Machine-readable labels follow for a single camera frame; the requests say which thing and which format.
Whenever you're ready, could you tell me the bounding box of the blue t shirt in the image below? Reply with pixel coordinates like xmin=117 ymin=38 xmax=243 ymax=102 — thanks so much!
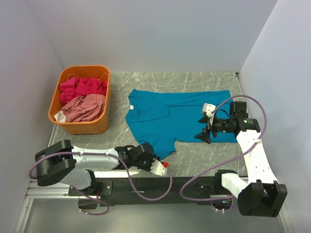
xmin=125 ymin=89 xmax=230 ymax=159

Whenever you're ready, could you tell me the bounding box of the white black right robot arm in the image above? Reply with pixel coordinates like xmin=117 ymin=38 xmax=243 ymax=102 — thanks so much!
xmin=195 ymin=101 xmax=288 ymax=217

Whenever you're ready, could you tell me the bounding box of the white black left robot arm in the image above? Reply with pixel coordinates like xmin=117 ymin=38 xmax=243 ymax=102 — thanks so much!
xmin=35 ymin=140 xmax=167 ymax=195

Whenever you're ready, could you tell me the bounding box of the black base crossbeam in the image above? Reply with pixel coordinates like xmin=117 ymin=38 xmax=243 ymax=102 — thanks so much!
xmin=82 ymin=177 xmax=229 ymax=206

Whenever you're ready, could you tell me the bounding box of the dusty pink t shirt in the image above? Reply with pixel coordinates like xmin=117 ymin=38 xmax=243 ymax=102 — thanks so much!
xmin=59 ymin=94 xmax=105 ymax=122

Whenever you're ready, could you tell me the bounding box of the white cloth in basket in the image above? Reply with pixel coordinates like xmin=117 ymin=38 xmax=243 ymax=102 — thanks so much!
xmin=54 ymin=111 xmax=67 ymax=123

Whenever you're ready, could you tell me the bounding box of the orange plastic laundry basket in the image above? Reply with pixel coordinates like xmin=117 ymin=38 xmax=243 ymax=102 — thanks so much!
xmin=48 ymin=65 xmax=112 ymax=134

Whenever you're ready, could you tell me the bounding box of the magenta t shirt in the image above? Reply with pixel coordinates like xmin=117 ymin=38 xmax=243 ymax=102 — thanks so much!
xmin=59 ymin=76 xmax=108 ymax=104

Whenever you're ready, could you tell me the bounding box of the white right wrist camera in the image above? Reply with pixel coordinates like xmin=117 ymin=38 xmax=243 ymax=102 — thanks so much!
xmin=201 ymin=103 xmax=216 ymax=124

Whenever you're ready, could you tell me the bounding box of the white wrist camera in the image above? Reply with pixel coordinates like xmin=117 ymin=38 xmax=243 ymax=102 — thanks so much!
xmin=201 ymin=103 xmax=216 ymax=124
xmin=150 ymin=160 xmax=167 ymax=176

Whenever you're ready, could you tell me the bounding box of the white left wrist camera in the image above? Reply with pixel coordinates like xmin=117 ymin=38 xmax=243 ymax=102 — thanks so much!
xmin=150 ymin=160 xmax=167 ymax=176

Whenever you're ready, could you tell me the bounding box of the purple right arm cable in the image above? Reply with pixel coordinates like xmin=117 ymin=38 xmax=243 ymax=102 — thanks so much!
xmin=179 ymin=94 xmax=267 ymax=212

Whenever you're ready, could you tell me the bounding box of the aluminium frame rail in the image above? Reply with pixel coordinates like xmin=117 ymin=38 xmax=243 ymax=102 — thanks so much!
xmin=16 ymin=122 xmax=294 ymax=233

